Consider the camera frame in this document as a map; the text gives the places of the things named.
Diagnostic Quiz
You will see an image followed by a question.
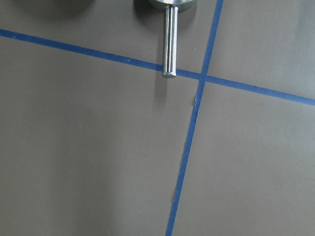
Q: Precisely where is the steel squeezer handle rod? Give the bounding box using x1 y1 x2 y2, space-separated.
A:
162 5 179 78

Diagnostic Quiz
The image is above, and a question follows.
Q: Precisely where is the steel round squeezer base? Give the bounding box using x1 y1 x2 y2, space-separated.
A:
148 0 197 12

